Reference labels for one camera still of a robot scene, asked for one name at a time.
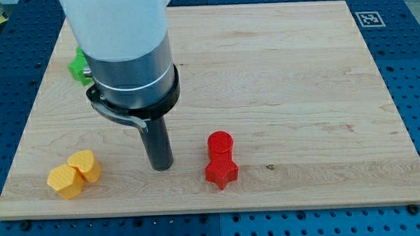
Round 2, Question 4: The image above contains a green star block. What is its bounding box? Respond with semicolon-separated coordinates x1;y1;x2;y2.
67;47;92;86

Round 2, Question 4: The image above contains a red circle block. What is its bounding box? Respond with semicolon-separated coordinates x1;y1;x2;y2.
207;131;233;153

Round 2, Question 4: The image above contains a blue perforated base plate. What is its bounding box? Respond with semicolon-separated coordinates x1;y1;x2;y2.
0;0;420;236

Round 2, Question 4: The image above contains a yellow heart block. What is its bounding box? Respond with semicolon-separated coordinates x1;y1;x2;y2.
67;150;102;183

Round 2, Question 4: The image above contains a red star block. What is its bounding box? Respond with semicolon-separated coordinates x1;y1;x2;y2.
205;152;239;190

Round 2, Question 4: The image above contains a wooden board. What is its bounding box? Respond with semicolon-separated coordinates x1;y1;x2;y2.
0;1;420;221

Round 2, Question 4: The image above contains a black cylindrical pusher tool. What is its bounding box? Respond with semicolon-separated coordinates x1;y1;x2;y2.
140;117;174;171

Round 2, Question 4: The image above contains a white fiducial marker tag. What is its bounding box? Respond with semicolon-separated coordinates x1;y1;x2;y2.
356;11;386;28

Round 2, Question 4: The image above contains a yellow hexagon block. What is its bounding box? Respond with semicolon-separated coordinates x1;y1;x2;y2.
47;164;84;200

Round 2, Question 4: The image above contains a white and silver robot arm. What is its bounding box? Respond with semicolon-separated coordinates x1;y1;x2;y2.
58;0;180;133

